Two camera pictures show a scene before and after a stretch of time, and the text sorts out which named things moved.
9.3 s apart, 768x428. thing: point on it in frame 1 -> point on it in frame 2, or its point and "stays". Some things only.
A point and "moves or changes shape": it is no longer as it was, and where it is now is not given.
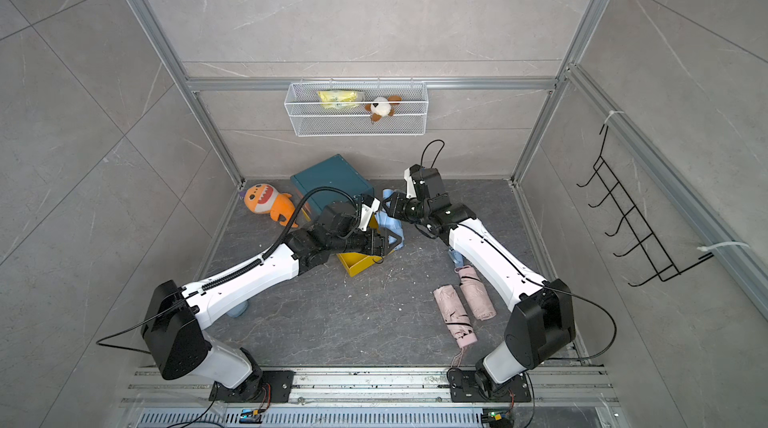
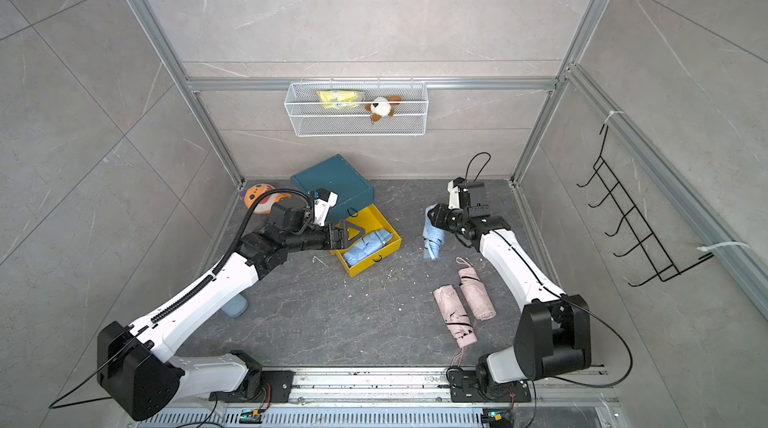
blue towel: x=457 y=258 -> x=433 y=236
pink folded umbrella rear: x=483 y=303 stays
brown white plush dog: x=382 y=107 stays
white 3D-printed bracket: x=370 y=204 -> x=324 y=201
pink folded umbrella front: x=454 y=315 stays
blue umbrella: x=389 y=221 moves or changes shape
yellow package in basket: x=338 y=99 stays
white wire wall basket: x=358 y=108 stays
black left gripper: x=380 y=247 -> x=331 y=244
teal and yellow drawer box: x=335 y=172 stays
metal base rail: x=183 y=397 stays
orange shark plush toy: x=263 y=198 stays
